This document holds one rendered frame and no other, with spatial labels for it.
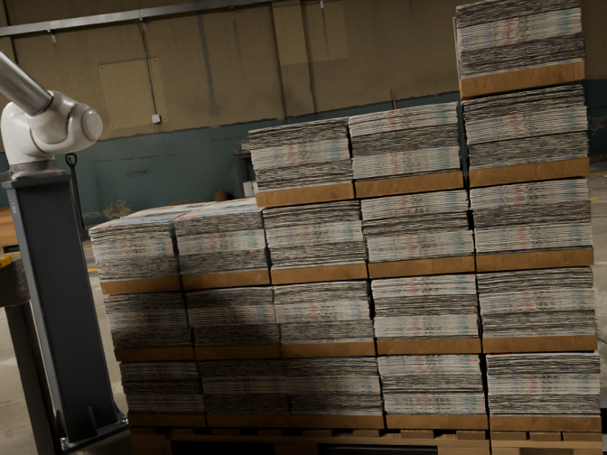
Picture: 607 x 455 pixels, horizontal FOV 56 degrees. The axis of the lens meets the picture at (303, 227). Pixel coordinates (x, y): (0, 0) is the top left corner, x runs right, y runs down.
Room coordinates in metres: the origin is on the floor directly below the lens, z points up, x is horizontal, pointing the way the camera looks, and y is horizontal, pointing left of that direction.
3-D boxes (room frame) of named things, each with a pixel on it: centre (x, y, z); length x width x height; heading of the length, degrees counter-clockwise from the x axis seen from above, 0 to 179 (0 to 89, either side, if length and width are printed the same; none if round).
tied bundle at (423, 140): (1.69, -0.34, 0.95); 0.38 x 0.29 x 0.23; 163
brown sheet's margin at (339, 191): (1.77, -0.06, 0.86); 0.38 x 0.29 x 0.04; 164
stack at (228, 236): (1.81, 0.07, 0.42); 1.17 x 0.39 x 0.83; 74
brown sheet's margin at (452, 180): (1.69, -0.35, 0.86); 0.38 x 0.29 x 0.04; 163
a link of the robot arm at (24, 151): (2.09, 0.94, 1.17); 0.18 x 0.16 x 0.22; 66
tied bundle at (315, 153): (1.77, -0.07, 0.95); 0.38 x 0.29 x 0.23; 164
